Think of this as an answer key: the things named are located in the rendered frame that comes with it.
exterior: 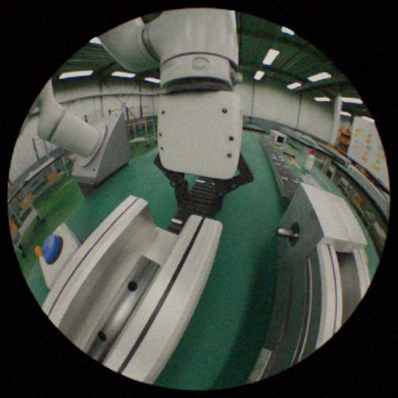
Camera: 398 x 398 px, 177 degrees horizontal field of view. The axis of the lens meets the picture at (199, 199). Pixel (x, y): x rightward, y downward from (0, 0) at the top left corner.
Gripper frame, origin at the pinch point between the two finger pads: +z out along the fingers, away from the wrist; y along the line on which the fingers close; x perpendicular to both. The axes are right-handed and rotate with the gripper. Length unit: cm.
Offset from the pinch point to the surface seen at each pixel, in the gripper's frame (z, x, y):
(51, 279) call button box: -2.8, 22.6, 9.2
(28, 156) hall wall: -76, 82, 749
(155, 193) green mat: 3.2, -2.1, 11.0
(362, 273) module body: -5.4, 11.4, -21.7
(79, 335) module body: -2.2, 23.9, 2.1
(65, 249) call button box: -2.8, 18.2, 10.5
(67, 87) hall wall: -345, -194, 779
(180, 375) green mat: 3.1, 23.9, -7.1
